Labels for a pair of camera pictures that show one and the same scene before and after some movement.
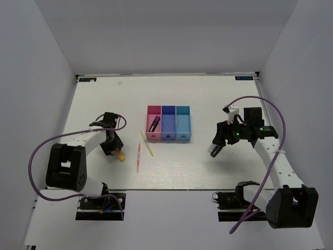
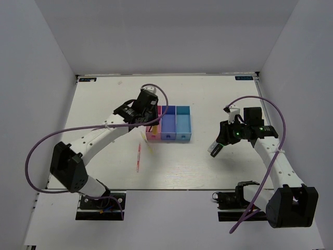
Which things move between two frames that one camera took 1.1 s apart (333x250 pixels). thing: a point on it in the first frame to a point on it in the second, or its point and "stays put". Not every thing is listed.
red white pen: x=138 y=158 stays put
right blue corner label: x=244 y=77 stays put
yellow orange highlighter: x=120 y=156 to x=155 y=130
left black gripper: x=118 y=144 to x=155 y=117
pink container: x=154 y=123 stays put
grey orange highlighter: x=214 y=149 stays put
